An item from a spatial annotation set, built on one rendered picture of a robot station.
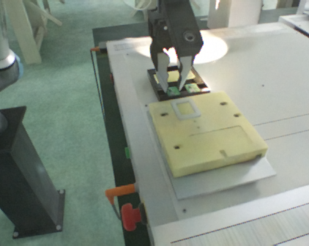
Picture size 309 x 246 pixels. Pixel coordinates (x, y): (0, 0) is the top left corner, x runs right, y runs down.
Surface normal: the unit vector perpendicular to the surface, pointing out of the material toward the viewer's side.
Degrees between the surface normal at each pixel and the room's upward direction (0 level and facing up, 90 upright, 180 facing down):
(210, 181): 0
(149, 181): 0
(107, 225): 0
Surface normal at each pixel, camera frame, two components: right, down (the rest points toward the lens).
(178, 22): 0.09, -0.33
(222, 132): -0.03, -0.75
